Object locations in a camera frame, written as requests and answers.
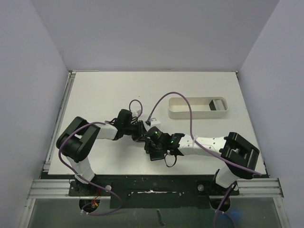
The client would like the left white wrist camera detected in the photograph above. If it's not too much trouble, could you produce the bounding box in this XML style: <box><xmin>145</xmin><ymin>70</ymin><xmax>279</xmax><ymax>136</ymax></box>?
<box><xmin>132</xmin><ymin>110</ymin><xmax>142</xmax><ymax>117</ymax></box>

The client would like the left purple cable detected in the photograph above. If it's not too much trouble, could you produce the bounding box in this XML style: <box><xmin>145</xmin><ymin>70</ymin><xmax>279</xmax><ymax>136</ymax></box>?
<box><xmin>58</xmin><ymin>99</ymin><xmax>143</xmax><ymax>216</ymax></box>

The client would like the white oblong plastic tray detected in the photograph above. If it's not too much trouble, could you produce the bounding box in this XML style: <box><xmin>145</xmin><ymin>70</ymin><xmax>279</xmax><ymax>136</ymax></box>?
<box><xmin>168</xmin><ymin>97</ymin><xmax>228</xmax><ymax>119</ymax></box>

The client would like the black card holder wallet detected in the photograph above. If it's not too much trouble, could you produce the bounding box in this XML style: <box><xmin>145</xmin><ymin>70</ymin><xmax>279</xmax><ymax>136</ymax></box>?
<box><xmin>149</xmin><ymin>152</ymin><xmax>164</xmax><ymax>161</ymax></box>

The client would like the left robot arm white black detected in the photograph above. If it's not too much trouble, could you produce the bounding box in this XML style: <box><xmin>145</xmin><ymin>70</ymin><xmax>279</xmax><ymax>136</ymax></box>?
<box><xmin>56</xmin><ymin>109</ymin><xmax>147</xmax><ymax>195</ymax></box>

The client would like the aluminium frame rail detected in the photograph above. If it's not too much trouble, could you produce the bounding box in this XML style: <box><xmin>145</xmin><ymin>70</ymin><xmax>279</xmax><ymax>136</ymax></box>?
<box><xmin>236</xmin><ymin>178</ymin><xmax>284</xmax><ymax>198</ymax></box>
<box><xmin>28</xmin><ymin>179</ymin><xmax>70</xmax><ymax>199</ymax></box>

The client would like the stack of silver credit cards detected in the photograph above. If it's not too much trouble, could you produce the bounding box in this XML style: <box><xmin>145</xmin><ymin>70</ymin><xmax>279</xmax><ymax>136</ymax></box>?
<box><xmin>209</xmin><ymin>99</ymin><xmax>226</xmax><ymax>111</ymax></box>

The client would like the right aluminium frame rail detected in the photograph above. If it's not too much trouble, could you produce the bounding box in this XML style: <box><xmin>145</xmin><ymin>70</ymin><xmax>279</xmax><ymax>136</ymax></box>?
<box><xmin>236</xmin><ymin>178</ymin><xmax>284</xmax><ymax>198</ymax></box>

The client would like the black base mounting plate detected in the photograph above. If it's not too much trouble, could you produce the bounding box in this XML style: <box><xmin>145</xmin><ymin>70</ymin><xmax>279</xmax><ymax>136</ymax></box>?
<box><xmin>42</xmin><ymin>175</ymin><xmax>239</xmax><ymax>212</ymax></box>

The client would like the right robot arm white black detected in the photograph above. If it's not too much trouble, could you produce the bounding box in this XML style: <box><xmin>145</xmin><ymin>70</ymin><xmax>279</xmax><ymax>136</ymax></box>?
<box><xmin>144</xmin><ymin>126</ymin><xmax>261</xmax><ymax>194</ymax></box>

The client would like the black wire loop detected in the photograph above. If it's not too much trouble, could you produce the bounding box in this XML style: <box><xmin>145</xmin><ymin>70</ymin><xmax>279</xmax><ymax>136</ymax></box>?
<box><xmin>165</xmin><ymin>154</ymin><xmax>178</xmax><ymax>168</ymax></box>

